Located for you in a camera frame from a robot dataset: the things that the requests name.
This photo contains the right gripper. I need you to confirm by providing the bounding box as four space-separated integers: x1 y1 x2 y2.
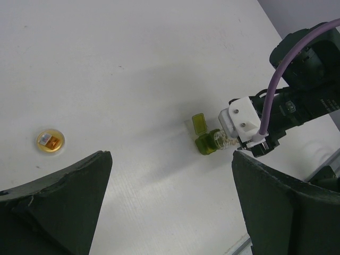
237 133 280 158

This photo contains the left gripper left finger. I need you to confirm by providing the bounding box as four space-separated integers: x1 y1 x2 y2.
1 151 113 254

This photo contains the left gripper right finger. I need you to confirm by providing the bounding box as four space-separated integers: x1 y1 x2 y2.
231 150 340 255

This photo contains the green pill box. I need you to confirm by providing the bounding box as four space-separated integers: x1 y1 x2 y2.
192 113 220 156

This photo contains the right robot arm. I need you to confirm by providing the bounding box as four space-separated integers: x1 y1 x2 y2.
249 28 339 157

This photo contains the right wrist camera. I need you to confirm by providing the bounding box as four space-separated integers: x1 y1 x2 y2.
218 97 268 148

